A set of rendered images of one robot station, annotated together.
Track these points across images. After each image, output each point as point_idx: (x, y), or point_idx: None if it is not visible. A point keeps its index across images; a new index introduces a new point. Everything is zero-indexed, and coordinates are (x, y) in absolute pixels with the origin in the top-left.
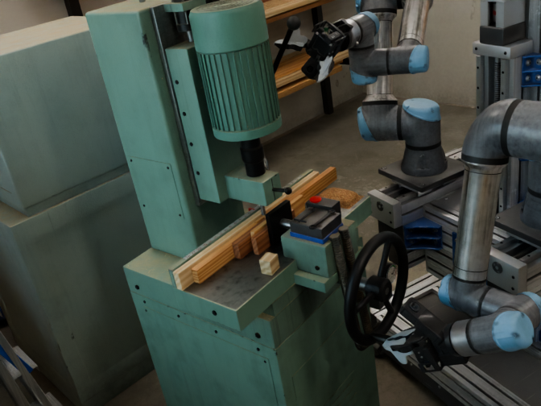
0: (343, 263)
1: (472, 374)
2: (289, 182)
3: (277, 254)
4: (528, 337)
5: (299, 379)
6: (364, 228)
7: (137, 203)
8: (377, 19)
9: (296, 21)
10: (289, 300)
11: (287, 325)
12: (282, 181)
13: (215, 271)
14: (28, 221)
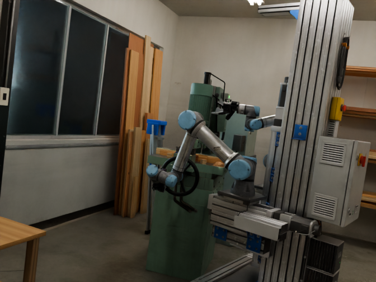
0: None
1: (221, 272)
2: (369, 258)
3: (171, 154)
4: (150, 171)
5: (161, 201)
6: (348, 279)
7: None
8: (257, 109)
9: (215, 94)
10: (168, 170)
11: None
12: (366, 255)
13: (165, 155)
14: None
